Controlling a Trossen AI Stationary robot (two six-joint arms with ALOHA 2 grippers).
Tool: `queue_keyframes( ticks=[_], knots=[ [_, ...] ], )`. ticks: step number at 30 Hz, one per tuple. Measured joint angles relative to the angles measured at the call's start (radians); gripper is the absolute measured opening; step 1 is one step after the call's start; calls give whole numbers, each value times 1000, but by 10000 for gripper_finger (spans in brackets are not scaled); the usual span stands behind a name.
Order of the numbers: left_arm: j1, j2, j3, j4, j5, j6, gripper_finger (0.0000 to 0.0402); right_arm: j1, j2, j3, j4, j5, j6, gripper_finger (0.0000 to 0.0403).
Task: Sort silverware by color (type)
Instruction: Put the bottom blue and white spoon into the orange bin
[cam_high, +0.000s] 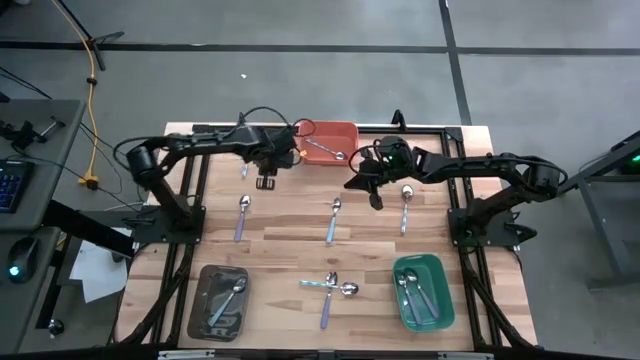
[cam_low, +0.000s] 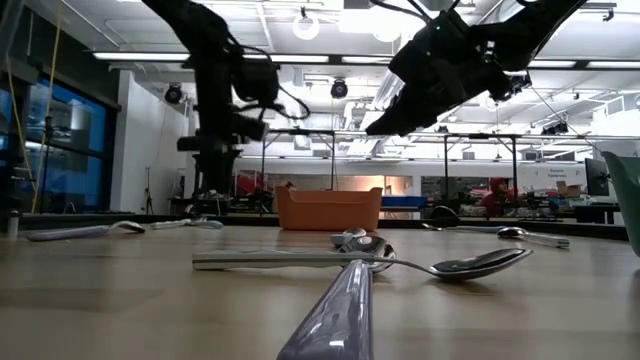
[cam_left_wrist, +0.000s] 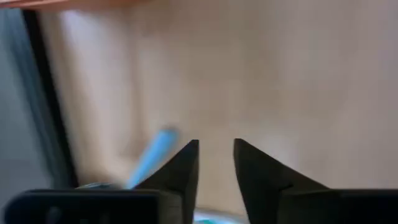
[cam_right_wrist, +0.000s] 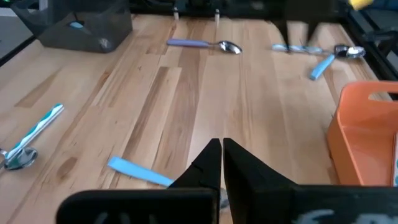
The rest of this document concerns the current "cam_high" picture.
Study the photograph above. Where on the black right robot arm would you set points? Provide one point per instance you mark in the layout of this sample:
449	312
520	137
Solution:
475	165

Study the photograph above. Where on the black backlit keyboard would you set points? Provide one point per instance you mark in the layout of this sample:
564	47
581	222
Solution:
12	185

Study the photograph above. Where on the orange plastic bin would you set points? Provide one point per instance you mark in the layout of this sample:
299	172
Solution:
327	142

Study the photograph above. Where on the white paper sheet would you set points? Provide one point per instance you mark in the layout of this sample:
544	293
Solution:
97	275

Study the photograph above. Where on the grey metal stand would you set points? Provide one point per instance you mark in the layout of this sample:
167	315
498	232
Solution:
595	220

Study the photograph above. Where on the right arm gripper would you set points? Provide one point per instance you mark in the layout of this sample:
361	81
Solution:
377	175

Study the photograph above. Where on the black aluminium table frame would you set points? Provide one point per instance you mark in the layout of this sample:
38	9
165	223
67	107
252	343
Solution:
425	131

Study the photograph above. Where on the black tripod stand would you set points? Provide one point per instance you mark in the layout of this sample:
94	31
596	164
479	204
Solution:
95	42

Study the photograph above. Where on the dark grey plastic bin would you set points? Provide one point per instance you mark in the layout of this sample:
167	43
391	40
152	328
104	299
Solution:
219	305

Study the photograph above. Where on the black computer mouse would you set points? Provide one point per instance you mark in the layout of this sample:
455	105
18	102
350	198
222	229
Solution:
24	257

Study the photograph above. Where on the black round knob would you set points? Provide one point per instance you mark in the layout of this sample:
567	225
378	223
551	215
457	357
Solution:
55	327

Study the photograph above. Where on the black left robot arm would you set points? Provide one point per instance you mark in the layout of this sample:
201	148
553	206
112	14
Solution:
210	142

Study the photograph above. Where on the black flat bar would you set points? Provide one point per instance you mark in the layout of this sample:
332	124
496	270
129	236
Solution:
90	227

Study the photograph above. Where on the grey desk top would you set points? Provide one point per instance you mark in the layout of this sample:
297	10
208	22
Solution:
47	300
45	130

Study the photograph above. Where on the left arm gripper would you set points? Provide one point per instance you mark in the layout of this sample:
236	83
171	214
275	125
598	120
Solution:
280	155

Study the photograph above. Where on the silver metal bracket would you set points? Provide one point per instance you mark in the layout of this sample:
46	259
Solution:
465	356
186	354

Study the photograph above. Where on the black frame clamp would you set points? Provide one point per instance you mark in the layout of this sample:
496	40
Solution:
242	119
398	119

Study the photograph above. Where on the green plastic bin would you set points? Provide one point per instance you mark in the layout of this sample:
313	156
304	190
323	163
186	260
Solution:
424	292

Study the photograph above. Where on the black desk clamp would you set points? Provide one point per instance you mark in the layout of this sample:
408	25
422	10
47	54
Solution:
25	134

